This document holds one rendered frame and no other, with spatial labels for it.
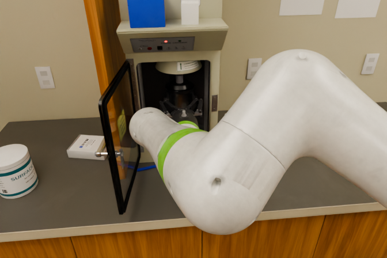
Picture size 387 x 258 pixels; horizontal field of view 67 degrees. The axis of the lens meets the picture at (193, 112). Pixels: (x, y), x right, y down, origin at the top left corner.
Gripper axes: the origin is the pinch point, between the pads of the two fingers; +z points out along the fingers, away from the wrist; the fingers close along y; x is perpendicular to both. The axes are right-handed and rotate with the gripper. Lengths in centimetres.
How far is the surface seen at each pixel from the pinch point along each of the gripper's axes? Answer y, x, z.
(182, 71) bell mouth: -1.0, -12.5, -5.1
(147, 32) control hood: 9.6, -29.6, -18.0
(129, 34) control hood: 14.7, -29.0, -17.4
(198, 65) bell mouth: -7.0, -12.9, -1.1
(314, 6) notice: -66, -26, 36
